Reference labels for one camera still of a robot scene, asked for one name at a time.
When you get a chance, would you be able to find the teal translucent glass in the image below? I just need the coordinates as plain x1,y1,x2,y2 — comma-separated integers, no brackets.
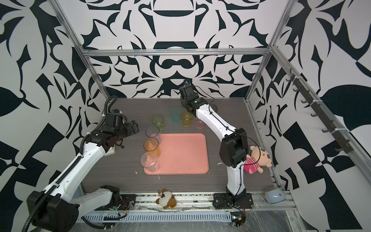
169,107,183,124

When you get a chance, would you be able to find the blue translucent glass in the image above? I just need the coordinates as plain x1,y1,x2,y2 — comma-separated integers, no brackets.
145,125,161,144

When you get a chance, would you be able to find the short green glass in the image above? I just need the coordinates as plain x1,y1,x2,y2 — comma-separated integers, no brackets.
151,115,165,131

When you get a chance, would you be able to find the orange translucent glass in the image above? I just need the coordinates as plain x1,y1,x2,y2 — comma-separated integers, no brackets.
143,138,161,157

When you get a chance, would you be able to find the clear glass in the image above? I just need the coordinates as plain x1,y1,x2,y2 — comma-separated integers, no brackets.
141,152,158,173

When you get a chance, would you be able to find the pink rectangular tray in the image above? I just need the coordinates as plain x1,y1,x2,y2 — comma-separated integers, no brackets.
144,133,209,175

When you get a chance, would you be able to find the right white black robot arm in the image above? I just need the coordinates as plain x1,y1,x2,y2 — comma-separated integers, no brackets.
179,84,248,204

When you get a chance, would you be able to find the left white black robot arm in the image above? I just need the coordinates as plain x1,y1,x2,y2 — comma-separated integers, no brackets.
22,109,139,232

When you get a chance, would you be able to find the yellow glass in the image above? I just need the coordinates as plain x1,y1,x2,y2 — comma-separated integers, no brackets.
181,111,193,127

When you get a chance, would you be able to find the white box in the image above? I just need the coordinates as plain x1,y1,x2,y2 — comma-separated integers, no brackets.
104,146,116,156

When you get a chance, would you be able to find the pink glass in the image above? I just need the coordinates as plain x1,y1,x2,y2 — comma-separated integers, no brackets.
194,117,206,129

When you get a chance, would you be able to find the brown white plush toy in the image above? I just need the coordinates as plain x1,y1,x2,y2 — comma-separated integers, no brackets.
156,188,177,210

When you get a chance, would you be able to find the pink pig plush toy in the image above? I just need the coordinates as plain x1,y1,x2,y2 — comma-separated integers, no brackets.
243,146,272,174

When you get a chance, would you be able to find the light blue computer mouse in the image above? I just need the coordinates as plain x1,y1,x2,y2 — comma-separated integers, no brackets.
261,187,287,204

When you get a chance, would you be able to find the green lit circuit board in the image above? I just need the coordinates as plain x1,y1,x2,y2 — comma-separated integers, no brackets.
231,211,246,227

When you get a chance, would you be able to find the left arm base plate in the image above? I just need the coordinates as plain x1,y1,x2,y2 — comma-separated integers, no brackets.
109,194,137,211

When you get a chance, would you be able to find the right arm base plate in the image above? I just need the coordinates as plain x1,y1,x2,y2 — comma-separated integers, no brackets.
213,192,254,209

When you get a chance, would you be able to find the white cable duct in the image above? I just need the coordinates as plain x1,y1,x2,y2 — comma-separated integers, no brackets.
85,211,232,223

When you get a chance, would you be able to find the black hook rail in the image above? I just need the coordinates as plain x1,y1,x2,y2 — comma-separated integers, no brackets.
287,68,354,154

